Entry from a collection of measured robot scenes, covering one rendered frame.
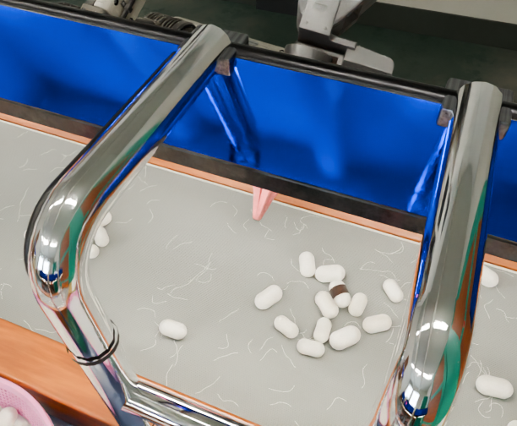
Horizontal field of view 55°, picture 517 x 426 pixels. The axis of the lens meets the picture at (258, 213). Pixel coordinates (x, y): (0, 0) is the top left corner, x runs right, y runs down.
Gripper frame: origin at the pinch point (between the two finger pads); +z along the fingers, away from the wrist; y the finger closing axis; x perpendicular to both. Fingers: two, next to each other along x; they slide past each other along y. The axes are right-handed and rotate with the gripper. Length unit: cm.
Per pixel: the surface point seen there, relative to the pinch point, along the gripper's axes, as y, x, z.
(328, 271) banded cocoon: 9.6, 4.1, 4.4
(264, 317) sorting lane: 4.4, 0.8, 11.6
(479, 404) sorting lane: 29.1, 0.1, 12.0
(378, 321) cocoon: 16.8, 1.4, 7.6
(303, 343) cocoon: 9.9, -2.0, 12.1
